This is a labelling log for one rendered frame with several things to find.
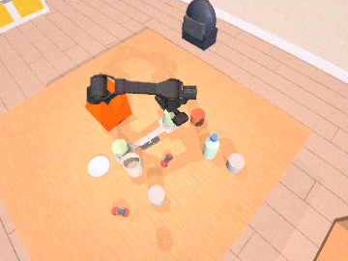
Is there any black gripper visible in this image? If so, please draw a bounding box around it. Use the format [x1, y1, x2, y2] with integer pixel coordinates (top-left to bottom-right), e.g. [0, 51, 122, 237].
[155, 96, 189, 127]

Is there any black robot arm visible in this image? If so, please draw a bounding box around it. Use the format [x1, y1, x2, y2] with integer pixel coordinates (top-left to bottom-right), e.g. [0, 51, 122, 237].
[86, 74, 197, 108]

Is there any red toy car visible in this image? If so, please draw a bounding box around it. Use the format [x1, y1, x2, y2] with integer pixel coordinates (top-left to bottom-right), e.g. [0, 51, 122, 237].
[111, 206, 130, 217]
[160, 154, 173, 168]

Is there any orange cylinder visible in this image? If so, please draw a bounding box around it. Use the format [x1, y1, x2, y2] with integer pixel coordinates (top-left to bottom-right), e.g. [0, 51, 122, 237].
[190, 108, 205, 127]

